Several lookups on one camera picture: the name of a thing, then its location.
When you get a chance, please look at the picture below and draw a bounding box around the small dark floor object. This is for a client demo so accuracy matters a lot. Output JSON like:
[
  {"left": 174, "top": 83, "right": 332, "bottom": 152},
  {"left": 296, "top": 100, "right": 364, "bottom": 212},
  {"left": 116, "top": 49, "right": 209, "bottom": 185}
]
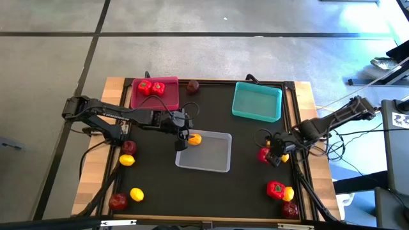
[{"left": 1, "top": 142, "right": 23, "bottom": 151}]

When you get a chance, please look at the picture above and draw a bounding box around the clear plastic bin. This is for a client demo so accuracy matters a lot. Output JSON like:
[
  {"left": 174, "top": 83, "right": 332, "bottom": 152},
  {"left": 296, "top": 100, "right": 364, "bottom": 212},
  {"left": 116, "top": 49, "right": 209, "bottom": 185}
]
[{"left": 174, "top": 129, "right": 233, "bottom": 174}]

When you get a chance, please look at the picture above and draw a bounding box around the black aluminium table frame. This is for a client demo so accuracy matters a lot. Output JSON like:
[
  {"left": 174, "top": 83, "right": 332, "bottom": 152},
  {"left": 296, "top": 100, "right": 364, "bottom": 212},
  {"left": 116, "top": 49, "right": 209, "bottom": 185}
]
[{"left": 108, "top": 77, "right": 309, "bottom": 221}]

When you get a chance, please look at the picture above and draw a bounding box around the pink plastic bin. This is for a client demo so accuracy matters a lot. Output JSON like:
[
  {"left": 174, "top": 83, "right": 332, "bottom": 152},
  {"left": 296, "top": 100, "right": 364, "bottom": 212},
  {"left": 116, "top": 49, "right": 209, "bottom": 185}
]
[{"left": 130, "top": 75, "right": 180, "bottom": 112}]

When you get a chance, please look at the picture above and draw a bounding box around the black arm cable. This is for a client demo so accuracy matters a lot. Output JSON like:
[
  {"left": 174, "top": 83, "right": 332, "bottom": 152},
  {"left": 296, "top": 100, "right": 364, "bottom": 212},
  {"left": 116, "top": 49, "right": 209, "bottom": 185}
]
[
  {"left": 137, "top": 95, "right": 201, "bottom": 128},
  {"left": 254, "top": 128, "right": 320, "bottom": 157}
]

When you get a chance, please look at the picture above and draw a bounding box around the white printed label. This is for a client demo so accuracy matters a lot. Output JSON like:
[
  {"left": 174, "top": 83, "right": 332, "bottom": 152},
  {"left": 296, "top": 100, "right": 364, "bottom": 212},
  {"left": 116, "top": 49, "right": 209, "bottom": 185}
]
[{"left": 392, "top": 111, "right": 409, "bottom": 129}]

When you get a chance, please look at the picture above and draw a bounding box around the person's foot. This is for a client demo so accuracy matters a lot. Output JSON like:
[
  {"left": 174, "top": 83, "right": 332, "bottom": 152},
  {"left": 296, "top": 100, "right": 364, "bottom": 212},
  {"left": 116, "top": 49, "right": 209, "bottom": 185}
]
[{"left": 370, "top": 56, "right": 402, "bottom": 70}]

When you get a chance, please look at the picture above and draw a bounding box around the white plastic object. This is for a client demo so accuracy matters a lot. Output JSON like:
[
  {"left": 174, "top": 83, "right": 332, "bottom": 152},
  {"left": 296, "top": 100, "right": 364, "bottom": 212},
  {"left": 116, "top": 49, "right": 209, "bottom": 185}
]
[{"left": 335, "top": 191, "right": 355, "bottom": 220}]

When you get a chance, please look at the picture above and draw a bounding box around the grey equipment case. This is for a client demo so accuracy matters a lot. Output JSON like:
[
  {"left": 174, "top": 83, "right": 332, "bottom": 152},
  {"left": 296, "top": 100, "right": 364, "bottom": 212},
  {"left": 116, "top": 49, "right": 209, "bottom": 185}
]
[{"left": 374, "top": 187, "right": 409, "bottom": 230}]

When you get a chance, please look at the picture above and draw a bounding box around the black crossbeam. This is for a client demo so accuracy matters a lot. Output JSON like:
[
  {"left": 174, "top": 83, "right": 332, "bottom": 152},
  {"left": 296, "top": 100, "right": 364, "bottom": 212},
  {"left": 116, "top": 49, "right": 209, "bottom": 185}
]
[{"left": 0, "top": 216, "right": 103, "bottom": 230}]

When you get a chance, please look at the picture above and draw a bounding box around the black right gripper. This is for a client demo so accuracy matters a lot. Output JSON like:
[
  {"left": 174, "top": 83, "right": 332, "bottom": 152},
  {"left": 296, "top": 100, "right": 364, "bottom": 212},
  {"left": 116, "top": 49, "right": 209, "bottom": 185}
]
[{"left": 266, "top": 130, "right": 300, "bottom": 169}]

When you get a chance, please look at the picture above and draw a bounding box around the grey cabinet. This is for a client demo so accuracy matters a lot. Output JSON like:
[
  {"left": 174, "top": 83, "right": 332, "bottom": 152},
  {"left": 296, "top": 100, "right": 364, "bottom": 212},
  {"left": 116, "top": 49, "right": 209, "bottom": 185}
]
[{"left": 381, "top": 98, "right": 409, "bottom": 196}]

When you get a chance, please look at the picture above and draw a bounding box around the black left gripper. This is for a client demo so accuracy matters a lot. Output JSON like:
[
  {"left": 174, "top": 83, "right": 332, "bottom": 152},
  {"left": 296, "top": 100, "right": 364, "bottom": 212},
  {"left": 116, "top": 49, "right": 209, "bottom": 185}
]
[{"left": 160, "top": 108, "right": 194, "bottom": 153}]

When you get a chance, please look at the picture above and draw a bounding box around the black floor bar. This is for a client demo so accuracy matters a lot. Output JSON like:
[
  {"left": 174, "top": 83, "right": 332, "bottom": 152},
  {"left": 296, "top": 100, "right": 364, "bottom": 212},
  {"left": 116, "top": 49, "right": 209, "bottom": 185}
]
[{"left": 347, "top": 68, "right": 409, "bottom": 86}]

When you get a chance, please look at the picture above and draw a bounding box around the dark red apple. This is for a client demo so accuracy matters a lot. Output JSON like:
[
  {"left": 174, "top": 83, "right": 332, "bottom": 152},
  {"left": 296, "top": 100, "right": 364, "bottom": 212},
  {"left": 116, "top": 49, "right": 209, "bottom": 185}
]
[
  {"left": 108, "top": 193, "right": 128, "bottom": 211},
  {"left": 186, "top": 80, "right": 201, "bottom": 95},
  {"left": 281, "top": 201, "right": 299, "bottom": 220},
  {"left": 121, "top": 140, "right": 137, "bottom": 156}
]

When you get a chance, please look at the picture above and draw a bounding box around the red bell pepper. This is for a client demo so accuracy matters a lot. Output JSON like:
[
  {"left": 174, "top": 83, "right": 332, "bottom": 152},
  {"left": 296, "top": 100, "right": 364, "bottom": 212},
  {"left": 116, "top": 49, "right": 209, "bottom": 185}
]
[
  {"left": 266, "top": 180, "right": 286, "bottom": 201},
  {"left": 151, "top": 81, "right": 166, "bottom": 98},
  {"left": 137, "top": 79, "right": 153, "bottom": 97},
  {"left": 257, "top": 147, "right": 272, "bottom": 165}
]

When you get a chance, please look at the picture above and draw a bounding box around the silver metal bracket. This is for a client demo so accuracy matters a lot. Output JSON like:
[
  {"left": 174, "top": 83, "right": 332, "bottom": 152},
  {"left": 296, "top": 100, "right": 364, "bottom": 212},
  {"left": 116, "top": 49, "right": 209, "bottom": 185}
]
[
  {"left": 277, "top": 223, "right": 316, "bottom": 230},
  {"left": 100, "top": 219, "right": 137, "bottom": 227}
]

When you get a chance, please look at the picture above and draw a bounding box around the black diagonal strut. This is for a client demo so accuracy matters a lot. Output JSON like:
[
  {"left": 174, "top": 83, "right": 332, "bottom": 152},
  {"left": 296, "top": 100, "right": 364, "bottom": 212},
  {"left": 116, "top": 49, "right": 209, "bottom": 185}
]
[
  {"left": 293, "top": 165, "right": 341, "bottom": 223},
  {"left": 75, "top": 162, "right": 124, "bottom": 218}
]

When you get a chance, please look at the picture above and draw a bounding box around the teal plastic bin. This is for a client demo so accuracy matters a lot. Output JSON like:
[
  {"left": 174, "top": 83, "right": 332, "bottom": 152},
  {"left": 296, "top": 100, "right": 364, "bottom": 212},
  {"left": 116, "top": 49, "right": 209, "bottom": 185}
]
[{"left": 231, "top": 80, "right": 284, "bottom": 123}]

